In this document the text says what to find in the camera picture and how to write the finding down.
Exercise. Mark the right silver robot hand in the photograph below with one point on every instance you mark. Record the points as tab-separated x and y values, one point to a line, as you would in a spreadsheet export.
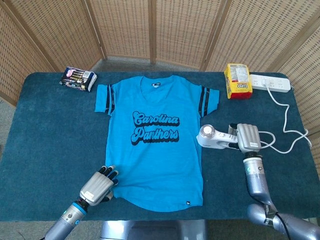
247	137

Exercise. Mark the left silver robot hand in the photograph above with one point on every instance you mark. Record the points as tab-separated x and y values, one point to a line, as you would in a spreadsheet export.
98	186

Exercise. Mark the white handheld steamer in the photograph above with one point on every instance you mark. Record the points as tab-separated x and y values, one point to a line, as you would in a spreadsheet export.
210	138

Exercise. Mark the blue Carolina Panthers t-shirt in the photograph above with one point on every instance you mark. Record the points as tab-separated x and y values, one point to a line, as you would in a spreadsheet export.
155	162

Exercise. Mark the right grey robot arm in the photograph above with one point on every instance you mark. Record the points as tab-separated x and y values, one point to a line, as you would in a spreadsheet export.
256	180

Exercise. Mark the yellow red snack package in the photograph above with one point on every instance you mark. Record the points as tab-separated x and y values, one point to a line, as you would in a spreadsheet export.
237	85

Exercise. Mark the white power strip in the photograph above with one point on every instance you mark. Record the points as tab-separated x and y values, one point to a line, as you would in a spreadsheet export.
277	83

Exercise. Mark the grey robot torso base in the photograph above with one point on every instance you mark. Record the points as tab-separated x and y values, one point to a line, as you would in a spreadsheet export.
150	230

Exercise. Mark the dark teal table carpet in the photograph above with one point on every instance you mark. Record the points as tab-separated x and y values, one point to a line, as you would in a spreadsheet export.
50	125

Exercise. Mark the dark snack package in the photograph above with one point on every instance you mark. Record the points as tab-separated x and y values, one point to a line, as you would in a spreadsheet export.
77	80

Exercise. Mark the wicker folding screen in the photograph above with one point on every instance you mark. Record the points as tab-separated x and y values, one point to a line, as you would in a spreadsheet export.
125	25

